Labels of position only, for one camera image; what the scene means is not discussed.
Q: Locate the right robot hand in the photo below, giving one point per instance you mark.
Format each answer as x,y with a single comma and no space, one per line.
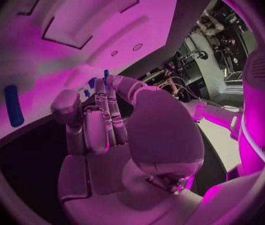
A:
160,131

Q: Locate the blue peg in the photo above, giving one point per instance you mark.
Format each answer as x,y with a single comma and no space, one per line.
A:
106,74

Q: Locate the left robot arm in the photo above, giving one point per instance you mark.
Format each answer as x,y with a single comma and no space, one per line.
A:
216,114

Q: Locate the white task board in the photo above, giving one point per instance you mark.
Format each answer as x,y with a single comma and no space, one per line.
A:
99,31

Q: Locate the cluttered workbench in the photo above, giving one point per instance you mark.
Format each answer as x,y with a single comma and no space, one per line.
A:
165,73

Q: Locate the small blue plug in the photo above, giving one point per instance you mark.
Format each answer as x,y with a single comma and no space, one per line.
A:
86,93

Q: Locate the blue short cylinder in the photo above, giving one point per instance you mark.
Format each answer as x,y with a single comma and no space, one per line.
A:
92,82

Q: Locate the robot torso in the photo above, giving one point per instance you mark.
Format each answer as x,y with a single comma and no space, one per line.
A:
256,116

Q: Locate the equipment rack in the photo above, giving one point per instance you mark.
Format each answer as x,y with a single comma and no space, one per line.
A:
226,41

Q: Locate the blue long cylinder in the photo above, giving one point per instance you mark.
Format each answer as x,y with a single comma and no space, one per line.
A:
14,106

